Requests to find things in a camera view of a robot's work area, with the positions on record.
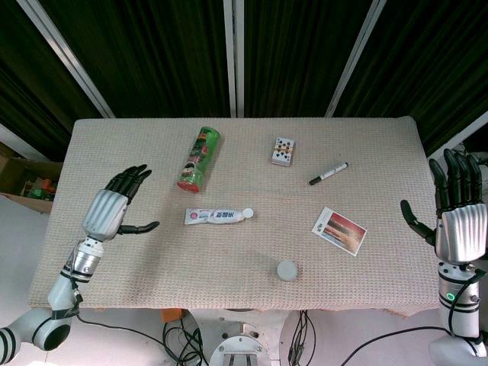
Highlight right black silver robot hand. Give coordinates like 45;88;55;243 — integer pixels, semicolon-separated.
400;148;488;265

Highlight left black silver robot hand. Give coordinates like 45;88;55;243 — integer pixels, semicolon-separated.
82;164;161;242

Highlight white toothpaste tube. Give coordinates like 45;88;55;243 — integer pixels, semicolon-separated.
185;207;255;226

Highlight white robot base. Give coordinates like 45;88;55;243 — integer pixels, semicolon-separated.
208;319;276;366

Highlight brown cardboard box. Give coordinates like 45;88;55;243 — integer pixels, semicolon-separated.
0;143;64;214

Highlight green chip can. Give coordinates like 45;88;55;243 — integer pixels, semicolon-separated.
176;126;223;195

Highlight red picture postcard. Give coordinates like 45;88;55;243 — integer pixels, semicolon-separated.
311;206;368;257

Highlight orange block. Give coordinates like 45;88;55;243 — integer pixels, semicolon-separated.
161;308;184;325

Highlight beige waffle tablecloth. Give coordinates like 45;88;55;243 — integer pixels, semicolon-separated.
28;116;453;317

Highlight black white marker pen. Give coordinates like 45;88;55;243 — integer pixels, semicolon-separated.
308;162;349;187

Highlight dark green curtain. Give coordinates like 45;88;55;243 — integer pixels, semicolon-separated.
0;0;488;161

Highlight white round jar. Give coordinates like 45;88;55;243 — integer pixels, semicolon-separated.
277;259;300;284

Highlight playing card deck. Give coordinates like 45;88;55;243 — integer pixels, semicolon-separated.
270;136;297;169

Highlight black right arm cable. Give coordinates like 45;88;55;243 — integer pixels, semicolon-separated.
352;266;488;360

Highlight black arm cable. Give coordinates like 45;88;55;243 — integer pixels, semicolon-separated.
64;249;84;312
352;266;488;360

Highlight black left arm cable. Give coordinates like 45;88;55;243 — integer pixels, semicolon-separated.
64;249;84;312

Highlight black printed arm strap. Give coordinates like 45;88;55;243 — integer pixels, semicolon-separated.
50;307;82;320

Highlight white frame pole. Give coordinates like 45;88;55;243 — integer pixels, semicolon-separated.
223;0;246;117
325;0;387;117
17;0;116;119

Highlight black cable bundle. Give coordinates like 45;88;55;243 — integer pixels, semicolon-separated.
78;318;205;365

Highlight black hanging cables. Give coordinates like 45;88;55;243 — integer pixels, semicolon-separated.
287;310;318;366

